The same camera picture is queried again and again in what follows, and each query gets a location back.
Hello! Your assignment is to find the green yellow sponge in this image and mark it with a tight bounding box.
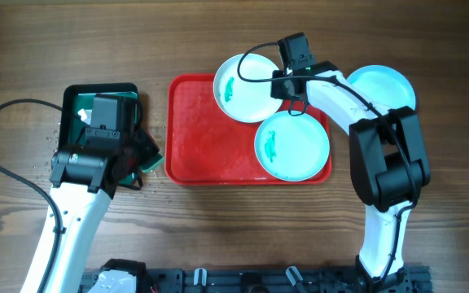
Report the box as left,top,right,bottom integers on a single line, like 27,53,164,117
140,153,164,173

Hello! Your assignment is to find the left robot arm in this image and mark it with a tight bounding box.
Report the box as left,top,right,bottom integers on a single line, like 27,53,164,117
21,93,164,292

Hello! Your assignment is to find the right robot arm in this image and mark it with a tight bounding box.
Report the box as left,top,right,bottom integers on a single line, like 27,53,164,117
271,33,430,292

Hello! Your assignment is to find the white plate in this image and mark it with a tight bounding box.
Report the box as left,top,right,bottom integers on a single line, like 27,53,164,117
213,54,283,123

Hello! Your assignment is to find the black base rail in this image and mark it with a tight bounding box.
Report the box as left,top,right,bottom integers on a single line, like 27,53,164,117
80,258,433,293

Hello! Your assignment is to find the black water tray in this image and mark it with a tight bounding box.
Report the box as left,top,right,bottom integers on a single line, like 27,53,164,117
54,82,139,189

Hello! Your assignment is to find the light blue plate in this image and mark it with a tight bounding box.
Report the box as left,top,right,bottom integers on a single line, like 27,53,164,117
254,111,330,182
347,65,417,110

